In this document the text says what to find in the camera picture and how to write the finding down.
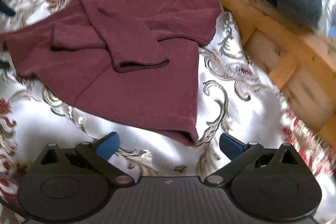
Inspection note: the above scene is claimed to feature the white floral satin bedspread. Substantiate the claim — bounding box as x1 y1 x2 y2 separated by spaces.
1 12 335 223

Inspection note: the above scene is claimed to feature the maroon long-sleeve sweater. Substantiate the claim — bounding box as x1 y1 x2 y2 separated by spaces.
1 0 222 144

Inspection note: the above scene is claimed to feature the wooden bed frame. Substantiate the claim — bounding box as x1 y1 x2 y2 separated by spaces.
221 0 335 149

